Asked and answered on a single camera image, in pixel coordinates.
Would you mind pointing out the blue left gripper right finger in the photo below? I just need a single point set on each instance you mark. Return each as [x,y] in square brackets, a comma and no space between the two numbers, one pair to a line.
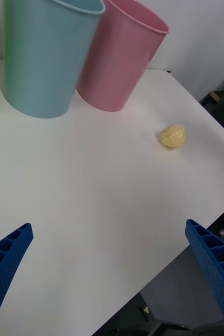
[216,270]

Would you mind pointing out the pink plastic bin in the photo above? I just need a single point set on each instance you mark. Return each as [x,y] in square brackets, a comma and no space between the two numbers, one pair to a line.
[117,65]

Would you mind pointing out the yellow paper ball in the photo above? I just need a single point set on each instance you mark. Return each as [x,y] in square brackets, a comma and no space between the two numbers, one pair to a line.
[173,137]

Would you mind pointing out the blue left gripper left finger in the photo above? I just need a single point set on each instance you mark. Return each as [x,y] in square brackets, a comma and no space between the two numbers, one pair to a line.
[4,265]

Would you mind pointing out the pale blue plastic bin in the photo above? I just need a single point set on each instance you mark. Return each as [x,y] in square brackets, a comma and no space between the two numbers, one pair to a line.
[43,60]

